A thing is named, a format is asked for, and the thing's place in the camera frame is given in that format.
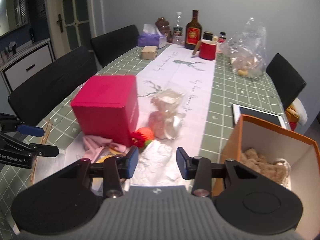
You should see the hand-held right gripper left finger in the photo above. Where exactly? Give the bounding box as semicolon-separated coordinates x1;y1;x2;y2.
42;146;139;198

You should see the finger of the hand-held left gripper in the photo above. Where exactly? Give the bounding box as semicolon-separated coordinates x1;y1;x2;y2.
0;131;60;158
0;112;43;137

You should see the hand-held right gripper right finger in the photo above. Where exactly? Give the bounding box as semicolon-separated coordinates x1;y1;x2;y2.
176;147;275;197

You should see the white crinkled cloth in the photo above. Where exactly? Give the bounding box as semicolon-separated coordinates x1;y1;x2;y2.
130;140;180;188

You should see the red orange crochet flower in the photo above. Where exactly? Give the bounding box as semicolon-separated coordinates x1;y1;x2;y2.
130;127;155;153

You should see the pink cloth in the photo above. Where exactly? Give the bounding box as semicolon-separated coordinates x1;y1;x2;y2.
83;135;128;163

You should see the plastic-wrapped plush doll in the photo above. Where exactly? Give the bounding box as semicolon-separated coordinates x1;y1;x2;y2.
148;89;187;140

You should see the brown plush toy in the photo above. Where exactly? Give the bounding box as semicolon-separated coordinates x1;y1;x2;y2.
241;148;288;185

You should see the orange cardboard box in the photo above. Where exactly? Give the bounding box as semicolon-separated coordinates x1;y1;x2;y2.
211;114;320;200

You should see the bamboo skewer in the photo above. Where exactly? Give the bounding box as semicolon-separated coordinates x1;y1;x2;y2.
42;124;54;145
30;119;50;182

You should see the white paper napkin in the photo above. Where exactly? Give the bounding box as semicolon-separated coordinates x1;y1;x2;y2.
34;140;87;184

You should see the black chair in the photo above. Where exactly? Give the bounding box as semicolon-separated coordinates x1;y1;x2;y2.
266;53;307;105
90;24;140;68
8;45;98;128

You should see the pink red square box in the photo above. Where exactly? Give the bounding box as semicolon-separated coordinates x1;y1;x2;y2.
70;74;139;147

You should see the white cabinet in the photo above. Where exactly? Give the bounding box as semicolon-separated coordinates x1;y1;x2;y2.
0;38;55;93

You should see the white printed table runner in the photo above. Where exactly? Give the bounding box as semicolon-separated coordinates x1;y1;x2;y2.
130;44;217;188

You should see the green checked tablecloth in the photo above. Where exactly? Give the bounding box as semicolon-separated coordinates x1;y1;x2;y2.
0;44;293;230

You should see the white tablet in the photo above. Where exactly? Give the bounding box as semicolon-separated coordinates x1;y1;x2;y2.
232;103;287;129

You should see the small beige box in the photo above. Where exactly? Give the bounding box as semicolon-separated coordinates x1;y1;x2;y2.
140;45;158;60

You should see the yellow cloth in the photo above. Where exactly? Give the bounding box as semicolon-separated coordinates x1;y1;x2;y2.
286;105;300;122

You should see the dark shuttered window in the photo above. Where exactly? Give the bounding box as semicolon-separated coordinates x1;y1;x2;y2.
0;0;29;38

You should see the purple tissue box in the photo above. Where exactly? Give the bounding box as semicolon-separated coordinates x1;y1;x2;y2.
137;24;167;48

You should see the clear plastic bag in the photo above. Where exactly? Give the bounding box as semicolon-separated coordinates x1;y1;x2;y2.
220;17;267;78

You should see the brown liquor bottle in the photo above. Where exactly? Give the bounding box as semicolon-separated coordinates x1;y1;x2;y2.
184;10;202;50

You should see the glass-paned door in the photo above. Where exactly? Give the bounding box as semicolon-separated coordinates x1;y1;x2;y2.
46;0;97;55

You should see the clear water bottle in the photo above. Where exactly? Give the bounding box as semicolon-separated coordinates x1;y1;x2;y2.
172;12;186;45

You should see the white fluffy cloth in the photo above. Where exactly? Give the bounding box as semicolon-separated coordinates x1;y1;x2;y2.
291;97;308;125

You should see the brown bear figurine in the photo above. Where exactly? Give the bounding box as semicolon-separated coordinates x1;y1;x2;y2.
155;17;173;43

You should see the red mug wooden handle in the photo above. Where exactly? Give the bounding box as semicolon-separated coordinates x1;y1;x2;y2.
192;39;217;61

